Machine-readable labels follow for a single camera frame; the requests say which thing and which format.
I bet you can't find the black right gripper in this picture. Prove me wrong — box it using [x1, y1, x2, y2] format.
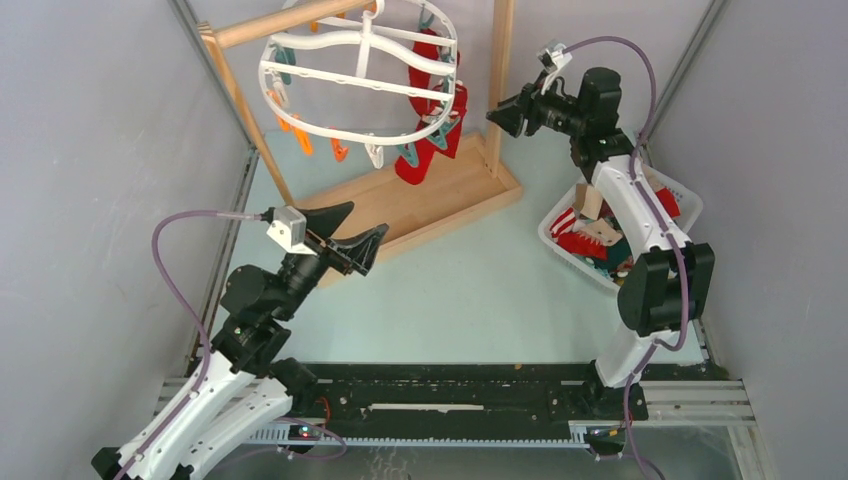
[487, 69, 589, 140]

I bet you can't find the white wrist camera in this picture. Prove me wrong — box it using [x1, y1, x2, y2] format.
[537, 40, 573, 93]
[264, 206, 318, 256]

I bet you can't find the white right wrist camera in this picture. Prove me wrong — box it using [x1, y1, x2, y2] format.
[537, 40, 573, 93]

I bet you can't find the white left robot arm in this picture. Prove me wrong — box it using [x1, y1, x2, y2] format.
[91, 201, 389, 479]

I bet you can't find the wooden hanger stand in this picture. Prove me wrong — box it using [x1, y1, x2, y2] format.
[196, 1, 523, 261]

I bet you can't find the red Santa sock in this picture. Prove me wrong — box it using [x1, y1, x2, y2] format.
[429, 82, 468, 158]
[407, 27, 462, 117]
[394, 134, 436, 185]

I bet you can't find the pile of colourful socks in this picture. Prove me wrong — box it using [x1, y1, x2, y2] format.
[549, 184, 682, 283]

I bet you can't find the white laundry basket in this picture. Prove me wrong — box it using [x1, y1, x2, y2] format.
[537, 165, 703, 292]

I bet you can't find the orange clothespin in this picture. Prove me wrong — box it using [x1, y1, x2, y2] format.
[275, 115, 294, 132]
[330, 136, 349, 163]
[288, 123, 314, 156]

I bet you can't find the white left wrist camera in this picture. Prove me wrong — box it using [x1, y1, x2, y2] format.
[264, 206, 318, 256]

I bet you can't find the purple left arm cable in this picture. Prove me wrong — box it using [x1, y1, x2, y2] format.
[112, 209, 349, 480]

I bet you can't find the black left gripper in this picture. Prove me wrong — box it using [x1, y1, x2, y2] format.
[274, 202, 390, 320]

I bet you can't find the white oval clip hanger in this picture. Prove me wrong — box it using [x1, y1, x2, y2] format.
[258, 1, 459, 147]

